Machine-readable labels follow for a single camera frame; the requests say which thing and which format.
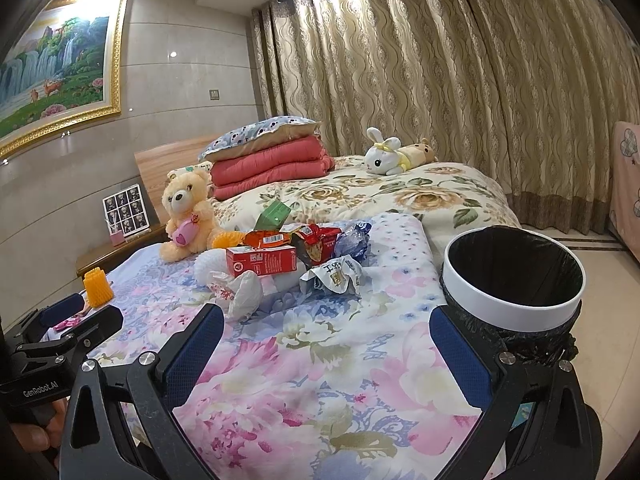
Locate white plastic bag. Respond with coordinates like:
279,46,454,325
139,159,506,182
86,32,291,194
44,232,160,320
206,271,264,322

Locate red milk carton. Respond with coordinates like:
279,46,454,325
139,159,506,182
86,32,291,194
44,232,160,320
226,245,297,278

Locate green milk carton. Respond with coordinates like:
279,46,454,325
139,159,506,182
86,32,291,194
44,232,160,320
254,200,291,231

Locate red snack wrapper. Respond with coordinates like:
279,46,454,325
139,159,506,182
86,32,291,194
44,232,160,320
291,224,342,268

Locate white snack bag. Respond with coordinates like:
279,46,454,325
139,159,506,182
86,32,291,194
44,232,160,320
299,256,363,295

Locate blue plastic wrapper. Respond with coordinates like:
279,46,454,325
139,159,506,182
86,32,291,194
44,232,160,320
333,221,372,262

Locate white foam fruit net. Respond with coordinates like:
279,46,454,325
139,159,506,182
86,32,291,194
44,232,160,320
193,248,229,286

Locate orange biscuit wrapper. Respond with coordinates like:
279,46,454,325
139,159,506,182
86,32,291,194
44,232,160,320
243,231,292,249

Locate white round trash bin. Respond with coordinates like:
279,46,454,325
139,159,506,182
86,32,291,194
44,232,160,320
442,226,587,333

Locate black trash bin liner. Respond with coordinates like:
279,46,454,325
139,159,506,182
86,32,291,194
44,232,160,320
440,226,587,365

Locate person's left hand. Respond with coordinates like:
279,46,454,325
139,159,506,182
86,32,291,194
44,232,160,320
10,398,68,453

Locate small orange foam net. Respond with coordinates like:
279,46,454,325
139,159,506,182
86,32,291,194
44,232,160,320
84,268,114,308

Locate wooden nightstand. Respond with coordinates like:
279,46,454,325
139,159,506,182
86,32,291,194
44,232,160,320
76,224,167,278

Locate small pink card stand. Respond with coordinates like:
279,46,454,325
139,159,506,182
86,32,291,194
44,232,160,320
108,222,125,247

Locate peach teddy bear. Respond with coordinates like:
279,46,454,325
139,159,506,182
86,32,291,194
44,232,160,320
160,166,221,263

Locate wooden headboard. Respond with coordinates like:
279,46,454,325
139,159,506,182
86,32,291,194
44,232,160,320
134,134,217,224

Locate pastel floral quilt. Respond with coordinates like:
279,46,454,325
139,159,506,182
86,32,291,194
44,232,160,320
39,211,501,480

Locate cream rose-pattern blanket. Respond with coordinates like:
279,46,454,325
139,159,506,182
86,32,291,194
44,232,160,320
212,156,520,264

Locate pink heart-pattern covered furniture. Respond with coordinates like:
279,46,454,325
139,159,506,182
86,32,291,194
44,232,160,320
610,122,640,260

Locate blue-patterned pillow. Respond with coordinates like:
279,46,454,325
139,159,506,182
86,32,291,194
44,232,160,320
198,116,321,162

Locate gold-framed landscape painting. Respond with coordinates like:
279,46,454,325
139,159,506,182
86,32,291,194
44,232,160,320
1,0,128,159

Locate folded red blanket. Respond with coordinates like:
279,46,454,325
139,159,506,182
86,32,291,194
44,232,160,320
210,136,335,200

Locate tan bear plush lying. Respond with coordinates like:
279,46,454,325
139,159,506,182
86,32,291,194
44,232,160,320
398,139,437,171

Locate white rabbit plush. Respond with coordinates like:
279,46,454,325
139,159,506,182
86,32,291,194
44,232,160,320
364,127,411,176

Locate beige patterned curtain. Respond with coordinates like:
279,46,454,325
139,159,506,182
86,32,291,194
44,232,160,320
250,0,639,232

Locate photo collage frame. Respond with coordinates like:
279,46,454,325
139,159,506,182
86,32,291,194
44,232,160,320
102,184,150,238

